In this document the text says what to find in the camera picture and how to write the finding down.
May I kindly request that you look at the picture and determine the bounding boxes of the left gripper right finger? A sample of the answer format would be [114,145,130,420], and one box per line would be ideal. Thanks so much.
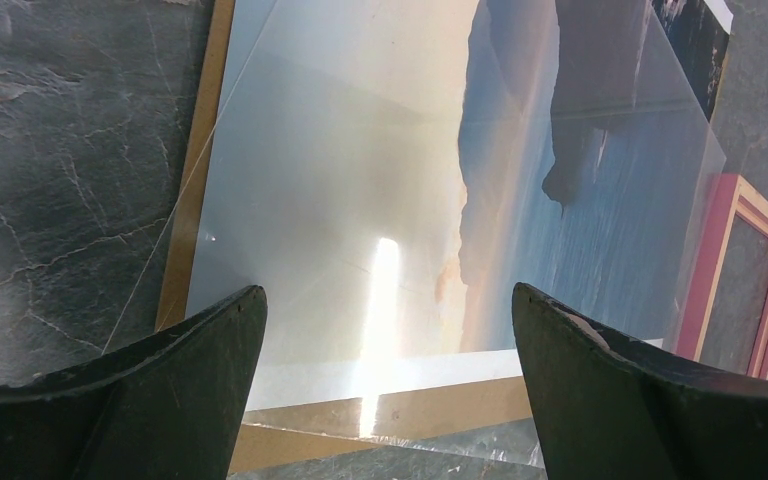
[512,283,768,479]

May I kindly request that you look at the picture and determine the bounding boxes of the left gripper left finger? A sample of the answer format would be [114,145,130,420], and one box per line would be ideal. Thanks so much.
[0,286,268,479]

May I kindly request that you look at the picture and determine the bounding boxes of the clear acrylic sheet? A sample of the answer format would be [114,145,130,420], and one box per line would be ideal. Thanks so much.
[100,0,728,469]

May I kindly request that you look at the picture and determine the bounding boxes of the landscape photo print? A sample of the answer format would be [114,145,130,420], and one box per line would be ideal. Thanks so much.
[185,0,734,412]

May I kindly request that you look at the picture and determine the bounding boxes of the brown backing board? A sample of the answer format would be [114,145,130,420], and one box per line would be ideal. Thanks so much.
[156,1,539,479]

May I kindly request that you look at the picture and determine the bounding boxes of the pink wooden picture frame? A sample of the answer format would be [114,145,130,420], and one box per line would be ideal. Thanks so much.
[673,174,768,379]

